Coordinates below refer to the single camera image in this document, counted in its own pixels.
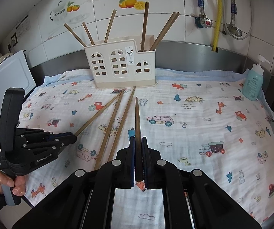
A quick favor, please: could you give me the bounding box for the wooden chopstick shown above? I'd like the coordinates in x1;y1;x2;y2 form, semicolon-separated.
135;97;144;182
104;9;117;43
94;90;124;170
74;92;122;136

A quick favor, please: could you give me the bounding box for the teal soap pump bottle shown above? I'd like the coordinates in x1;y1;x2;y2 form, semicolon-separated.
242;54;271;101

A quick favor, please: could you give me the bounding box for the steel braided hose right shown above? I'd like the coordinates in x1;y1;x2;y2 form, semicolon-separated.
222;0;256;40

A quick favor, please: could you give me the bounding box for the chopstick in holder far left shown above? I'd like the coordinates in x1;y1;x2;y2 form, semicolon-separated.
64;23;86;47

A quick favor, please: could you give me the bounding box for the cream plastic utensil holder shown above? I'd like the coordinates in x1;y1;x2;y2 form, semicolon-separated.
84;35;156;88

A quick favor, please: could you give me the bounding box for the person's left hand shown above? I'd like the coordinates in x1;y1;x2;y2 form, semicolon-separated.
0;171;26;196

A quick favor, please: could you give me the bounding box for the yellow corrugated gas hose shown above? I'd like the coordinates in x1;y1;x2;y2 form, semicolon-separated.
211;0;223;53

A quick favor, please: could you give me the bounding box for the light blue towel under mat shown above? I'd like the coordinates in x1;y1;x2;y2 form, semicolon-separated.
40;68;249;87

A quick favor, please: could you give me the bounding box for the wooden chopstick pair one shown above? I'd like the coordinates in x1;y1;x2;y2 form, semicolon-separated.
108;86;136;161
141;2;149;52

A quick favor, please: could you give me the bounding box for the chopstick in holder pair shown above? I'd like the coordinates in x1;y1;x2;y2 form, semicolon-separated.
151;11;180;52
148;11;177;52

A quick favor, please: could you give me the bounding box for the wall power socket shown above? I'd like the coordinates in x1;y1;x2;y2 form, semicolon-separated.
7;33;18;53

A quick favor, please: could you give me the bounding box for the white cutting board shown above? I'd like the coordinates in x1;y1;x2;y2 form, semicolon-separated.
0;51;36;113

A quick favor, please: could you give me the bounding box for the printed white cloth mat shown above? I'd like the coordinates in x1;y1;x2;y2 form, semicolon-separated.
19;78;274;228

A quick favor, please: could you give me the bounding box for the red knob water valve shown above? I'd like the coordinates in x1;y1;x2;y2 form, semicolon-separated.
195;16;213;28

